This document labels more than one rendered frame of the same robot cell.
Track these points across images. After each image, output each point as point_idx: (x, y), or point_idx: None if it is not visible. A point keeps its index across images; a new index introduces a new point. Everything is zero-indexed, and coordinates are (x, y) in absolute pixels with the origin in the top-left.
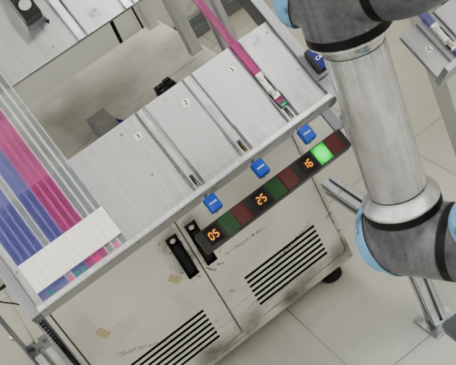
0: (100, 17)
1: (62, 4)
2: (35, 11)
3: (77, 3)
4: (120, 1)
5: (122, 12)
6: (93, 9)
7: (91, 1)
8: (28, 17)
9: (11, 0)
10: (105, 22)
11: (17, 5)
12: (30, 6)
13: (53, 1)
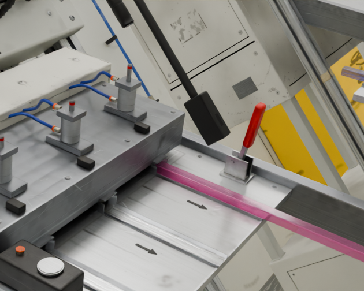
0: (182, 286)
1: (105, 279)
2: (74, 275)
3: (132, 274)
4: (204, 258)
5: (214, 275)
6: (163, 277)
7: (154, 267)
8: (65, 284)
9: (19, 266)
10: (195, 290)
11: (35, 271)
12: (63, 267)
13: (86, 279)
